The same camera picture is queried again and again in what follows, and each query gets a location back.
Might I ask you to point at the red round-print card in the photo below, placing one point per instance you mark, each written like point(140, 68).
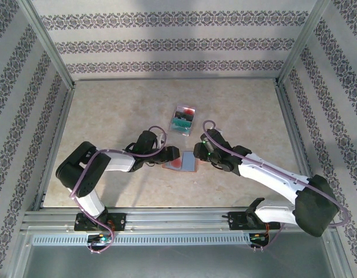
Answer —
point(173, 164)

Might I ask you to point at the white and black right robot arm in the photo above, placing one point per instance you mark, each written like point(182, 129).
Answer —
point(270, 173)

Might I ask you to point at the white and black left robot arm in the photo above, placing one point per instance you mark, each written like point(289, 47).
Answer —
point(120, 162)

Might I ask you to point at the grey VIP card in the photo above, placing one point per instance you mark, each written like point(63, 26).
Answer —
point(188, 160)

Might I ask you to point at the clear plastic card box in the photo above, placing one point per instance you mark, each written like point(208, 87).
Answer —
point(184, 131)

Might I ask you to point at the teal card in clear box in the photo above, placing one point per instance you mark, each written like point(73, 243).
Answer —
point(181, 124)

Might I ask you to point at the black card in clear box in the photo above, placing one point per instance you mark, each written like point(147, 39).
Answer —
point(182, 117)

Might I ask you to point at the red card in clear box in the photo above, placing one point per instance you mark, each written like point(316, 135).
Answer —
point(188, 111)

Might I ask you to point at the small circuit board with LED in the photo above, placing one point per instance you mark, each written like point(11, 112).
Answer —
point(257, 238)
point(100, 239)

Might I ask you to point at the grey sheet metal shelf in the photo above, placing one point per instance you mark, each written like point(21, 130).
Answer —
point(178, 263)

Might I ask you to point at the aluminium back rail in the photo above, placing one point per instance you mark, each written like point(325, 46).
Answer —
point(175, 79)

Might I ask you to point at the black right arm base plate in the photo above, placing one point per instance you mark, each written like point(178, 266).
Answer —
point(236, 221)

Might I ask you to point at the aluminium mounting rail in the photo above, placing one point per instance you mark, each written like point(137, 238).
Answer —
point(172, 217)

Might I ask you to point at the aluminium side rail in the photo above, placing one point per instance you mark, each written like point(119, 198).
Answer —
point(291, 124)
point(61, 130)

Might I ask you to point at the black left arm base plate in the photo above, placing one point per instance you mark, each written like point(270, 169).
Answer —
point(119, 221)

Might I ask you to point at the aluminium frame post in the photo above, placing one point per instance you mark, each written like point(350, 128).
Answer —
point(302, 43)
point(51, 49)

